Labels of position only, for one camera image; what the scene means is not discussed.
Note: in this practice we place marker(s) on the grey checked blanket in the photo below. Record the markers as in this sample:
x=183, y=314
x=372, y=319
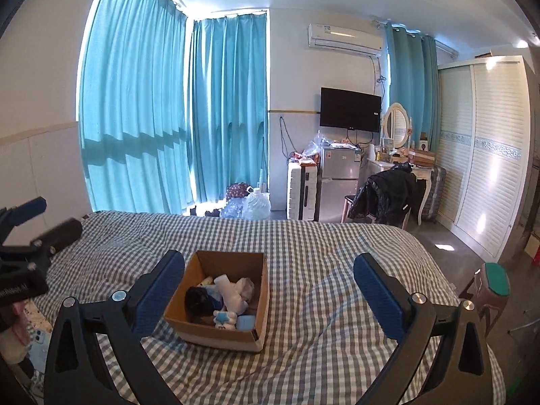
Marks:
x=316, y=261

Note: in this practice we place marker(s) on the black jacket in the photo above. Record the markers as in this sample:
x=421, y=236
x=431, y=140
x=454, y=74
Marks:
x=384, y=194

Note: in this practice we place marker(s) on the wooden chair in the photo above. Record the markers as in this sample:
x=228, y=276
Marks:
x=350, y=206

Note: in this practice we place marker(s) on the wide turquoise curtain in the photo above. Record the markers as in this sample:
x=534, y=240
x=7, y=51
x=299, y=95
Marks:
x=135, y=93

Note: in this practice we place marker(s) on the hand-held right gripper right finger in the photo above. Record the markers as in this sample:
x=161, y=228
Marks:
x=379, y=299

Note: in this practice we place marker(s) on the white air conditioner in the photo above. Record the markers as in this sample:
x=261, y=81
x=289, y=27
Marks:
x=344, y=38

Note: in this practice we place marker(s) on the silver suitcase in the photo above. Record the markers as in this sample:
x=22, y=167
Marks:
x=434, y=192

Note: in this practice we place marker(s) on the clear water jug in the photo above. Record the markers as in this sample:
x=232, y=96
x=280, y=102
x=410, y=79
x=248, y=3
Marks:
x=257, y=204

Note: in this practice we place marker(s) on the white suitcase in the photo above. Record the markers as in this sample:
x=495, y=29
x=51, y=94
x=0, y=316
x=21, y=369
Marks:
x=301, y=194

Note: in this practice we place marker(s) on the bag of plastic bottles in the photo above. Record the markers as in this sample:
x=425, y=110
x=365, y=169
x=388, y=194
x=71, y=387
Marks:
x=232, y=210

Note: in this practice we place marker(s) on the floral bag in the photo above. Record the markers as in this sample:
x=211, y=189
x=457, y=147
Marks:
x=236, y=191

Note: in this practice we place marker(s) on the patterned phone case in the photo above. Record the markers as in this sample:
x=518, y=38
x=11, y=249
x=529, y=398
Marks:
x=36, y=314

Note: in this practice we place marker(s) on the green topped stool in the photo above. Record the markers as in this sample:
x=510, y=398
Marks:
x=495, y=282

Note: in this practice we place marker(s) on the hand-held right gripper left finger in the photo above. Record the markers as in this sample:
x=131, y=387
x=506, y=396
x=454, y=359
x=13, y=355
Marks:
x=162, y=291

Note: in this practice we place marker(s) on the person's left hand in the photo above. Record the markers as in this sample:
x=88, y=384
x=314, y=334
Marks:
x=17, y=333

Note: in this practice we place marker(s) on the narrow turquoise curtain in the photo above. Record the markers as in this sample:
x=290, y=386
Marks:
x=411, y=93

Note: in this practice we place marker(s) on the black pouch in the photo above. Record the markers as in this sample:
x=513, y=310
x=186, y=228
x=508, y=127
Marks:
x=198, y=301

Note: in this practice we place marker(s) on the black wall television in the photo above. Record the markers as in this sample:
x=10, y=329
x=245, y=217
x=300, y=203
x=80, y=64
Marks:
x=350, y=109

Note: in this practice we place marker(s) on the light blue phone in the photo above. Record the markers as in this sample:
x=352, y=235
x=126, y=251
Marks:
x=40, y=348

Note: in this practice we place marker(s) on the clear plastic bags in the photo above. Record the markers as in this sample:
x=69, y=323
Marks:
x=316, y=145

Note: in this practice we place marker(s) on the silver fridge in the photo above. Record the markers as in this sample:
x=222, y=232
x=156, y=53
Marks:
x=339, y=177

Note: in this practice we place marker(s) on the white slatted wardrobe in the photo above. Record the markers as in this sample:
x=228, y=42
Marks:
x=485, y=156

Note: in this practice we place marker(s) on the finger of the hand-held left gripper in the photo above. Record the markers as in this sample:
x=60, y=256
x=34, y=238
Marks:
x=29, y=210
x=63, y=231

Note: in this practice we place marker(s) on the white blue plush toy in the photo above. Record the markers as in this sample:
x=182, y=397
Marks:
x=223, y=319

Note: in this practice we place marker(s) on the white dressing table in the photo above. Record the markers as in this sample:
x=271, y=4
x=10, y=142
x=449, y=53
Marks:
x=424, y=177

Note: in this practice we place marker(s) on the brown cardboard box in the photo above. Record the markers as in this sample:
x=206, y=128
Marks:
x=422, y=158

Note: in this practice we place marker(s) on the oval white mirror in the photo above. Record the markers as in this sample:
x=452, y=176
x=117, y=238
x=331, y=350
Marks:
x=396, y=124

